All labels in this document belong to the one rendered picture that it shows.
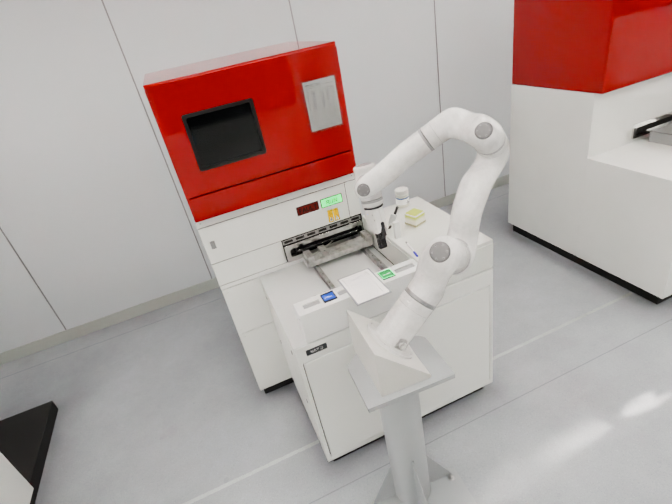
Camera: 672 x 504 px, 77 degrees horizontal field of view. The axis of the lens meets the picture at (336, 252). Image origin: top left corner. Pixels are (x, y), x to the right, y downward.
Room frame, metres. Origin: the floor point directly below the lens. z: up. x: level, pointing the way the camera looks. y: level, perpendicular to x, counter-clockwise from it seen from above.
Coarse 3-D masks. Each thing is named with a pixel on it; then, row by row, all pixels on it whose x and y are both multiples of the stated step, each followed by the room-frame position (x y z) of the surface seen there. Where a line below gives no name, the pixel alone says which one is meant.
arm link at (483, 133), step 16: (448, 112) 1.43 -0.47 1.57; (464, 112) 1.40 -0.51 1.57; (432, 128) 1.43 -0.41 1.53; (448, 128) 1.40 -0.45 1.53; (464, 128) 1.32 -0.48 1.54; (480, 128) 1.26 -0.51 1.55; (496, 128) 1.24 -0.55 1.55; (432, 144) 1.42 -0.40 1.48; (480, 144) 1.25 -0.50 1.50; (496, 144) 1.24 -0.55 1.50
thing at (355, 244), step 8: (352, 240) 1.96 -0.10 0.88; (360, 240) 1.94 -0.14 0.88; (328, 248) 1.93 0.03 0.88; (336, 248) 1.91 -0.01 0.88; (344, 248) 1.89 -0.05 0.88; (352, 248) 1.89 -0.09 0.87; (360, 248) 1.90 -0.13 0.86; (320, 256) 1.86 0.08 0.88; (328, 256) 1.85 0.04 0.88; (336, 256) 1.86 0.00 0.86; (312, 264) 1.83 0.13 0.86
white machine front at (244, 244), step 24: (312, 192) 2.00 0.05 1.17; (336, 192) 2.03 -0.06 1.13; (216, 216) 1.86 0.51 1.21; (240, 216) 1.89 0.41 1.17; (264, 216) 1.92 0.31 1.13; (288, 216) 1.95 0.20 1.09; (312, 216) 1.99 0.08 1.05; (360, 216) 2.06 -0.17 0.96; (216, 240) 1.85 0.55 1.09; (240, 240) 1.88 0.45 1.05; (264, 240) 1.91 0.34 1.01; (216, 264) 1.84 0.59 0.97; (240, 264) 1.87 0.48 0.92; (264, 264) 1.90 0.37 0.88; (288, 264) 1.93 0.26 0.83
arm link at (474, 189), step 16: (480, 160) 1.33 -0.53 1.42; (496, 160) 1.30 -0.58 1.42; (464, 176) 1.28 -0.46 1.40; (480, 176) 1.25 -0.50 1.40; (496, 176) 1.27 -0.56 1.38; (464, 192) 1.23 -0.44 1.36; (480, 192) 1.22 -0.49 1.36; (464, 208) 1.21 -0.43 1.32; (480, 208) 1.20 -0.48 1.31; (464, 224) 1.21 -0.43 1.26; (464, 240) 1.21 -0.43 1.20
